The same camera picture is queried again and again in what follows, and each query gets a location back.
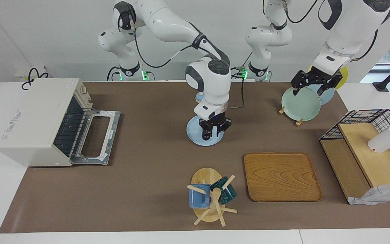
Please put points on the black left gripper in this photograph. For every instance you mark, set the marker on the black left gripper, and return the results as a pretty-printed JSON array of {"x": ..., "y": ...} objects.
[{"x": 313, "y": 77}]

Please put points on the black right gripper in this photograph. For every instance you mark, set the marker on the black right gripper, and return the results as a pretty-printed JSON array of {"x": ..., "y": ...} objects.
[{"x": 215, "y": 122}]

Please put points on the light blue round plate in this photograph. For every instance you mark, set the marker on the light blue round plate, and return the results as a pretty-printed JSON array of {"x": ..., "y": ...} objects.
[{"x": 195, "y": 135}]

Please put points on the beige toaster oven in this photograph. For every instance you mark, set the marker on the beige toaster oven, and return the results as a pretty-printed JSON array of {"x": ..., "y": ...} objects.
[{"x": 29, "y": 118}]

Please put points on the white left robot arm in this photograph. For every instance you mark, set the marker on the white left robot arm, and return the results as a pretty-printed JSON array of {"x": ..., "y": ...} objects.
[{"x": 347, "y": 30}]

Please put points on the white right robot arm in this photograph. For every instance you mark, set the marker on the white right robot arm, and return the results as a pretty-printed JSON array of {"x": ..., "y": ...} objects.
[{"x": 168, "y": 20}]

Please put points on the pale green plate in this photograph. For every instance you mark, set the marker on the pale green plate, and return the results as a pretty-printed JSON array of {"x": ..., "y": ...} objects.
[{"x": 300, "y": 103}]

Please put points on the light blue racked plate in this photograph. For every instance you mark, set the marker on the light blue racked plate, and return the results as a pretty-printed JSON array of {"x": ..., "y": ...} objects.
[{"x": 330, "y": 98}]

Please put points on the wooden plate rack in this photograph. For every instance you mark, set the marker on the wooden plate rack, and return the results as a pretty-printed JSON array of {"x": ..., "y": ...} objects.
[{"x": 298, "y": 122}]

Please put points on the yellow plate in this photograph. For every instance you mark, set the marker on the yellow plate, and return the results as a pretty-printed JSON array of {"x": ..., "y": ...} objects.
[{"x": 344, "y": 76}]

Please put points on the small blue lidded jar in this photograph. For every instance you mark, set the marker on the small blue lidded jar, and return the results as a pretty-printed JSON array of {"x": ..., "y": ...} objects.
[{"x": 199, "y": 97}]

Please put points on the wooden mug tree stand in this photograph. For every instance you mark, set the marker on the wooden mug tree stand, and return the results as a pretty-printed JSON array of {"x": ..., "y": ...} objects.
[{"x": 206, "y": 176}]

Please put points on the dark green mug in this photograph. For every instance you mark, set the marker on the dark green mug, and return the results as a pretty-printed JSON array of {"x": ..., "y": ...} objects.
[{"x": 227, "y": 195}]

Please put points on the blue mug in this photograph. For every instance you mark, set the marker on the blue mug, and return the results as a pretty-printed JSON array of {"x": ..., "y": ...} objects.
[{"x": 198, "y": 198}]

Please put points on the wooden serving tray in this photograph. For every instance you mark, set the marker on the wooden serving tray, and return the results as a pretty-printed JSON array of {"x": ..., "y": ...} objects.
[{"x": 283, "y": 176}]

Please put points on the white cup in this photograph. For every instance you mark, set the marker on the white cup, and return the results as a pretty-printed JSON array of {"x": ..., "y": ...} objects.
[{"x": 383, "y": 140}]

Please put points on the brown table mat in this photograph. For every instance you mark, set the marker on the brown table mat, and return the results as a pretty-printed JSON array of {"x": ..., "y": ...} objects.
[{"x": 147, "y": 196}]

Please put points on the white power strip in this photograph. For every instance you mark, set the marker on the white power strip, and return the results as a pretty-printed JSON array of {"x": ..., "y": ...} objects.
[{"x": 20, "y": 73}]

